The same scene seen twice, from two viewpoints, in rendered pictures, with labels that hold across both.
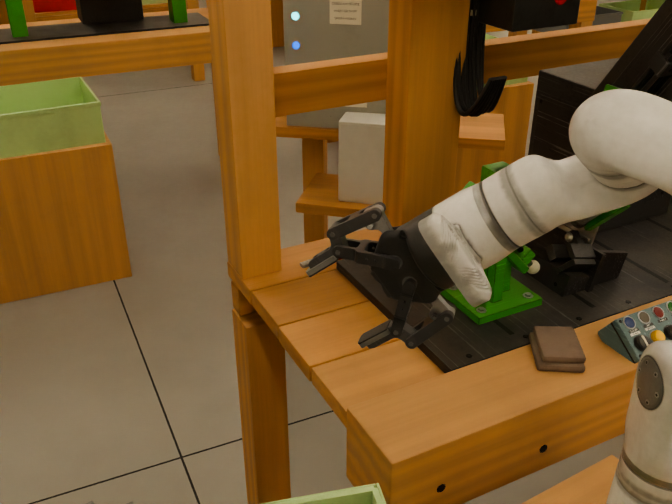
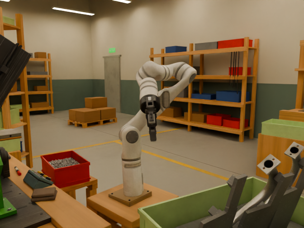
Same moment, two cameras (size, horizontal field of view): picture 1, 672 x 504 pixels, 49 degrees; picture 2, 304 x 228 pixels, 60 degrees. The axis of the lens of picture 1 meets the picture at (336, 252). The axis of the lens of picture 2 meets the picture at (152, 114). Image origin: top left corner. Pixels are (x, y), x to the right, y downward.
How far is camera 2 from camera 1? 1.23 m
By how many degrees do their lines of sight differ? 100
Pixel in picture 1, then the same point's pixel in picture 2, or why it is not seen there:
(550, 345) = (46, 192)
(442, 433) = (92, 215)
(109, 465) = not seen: outside the picture
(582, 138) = (156, 69)
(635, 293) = (5, 184)
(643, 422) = (135, 146)
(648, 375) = (132, 135)
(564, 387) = (64, 195)
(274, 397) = not seen: outside the picture
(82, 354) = not seen: outside the picture
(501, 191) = (154, 84)
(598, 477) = (97, 199)
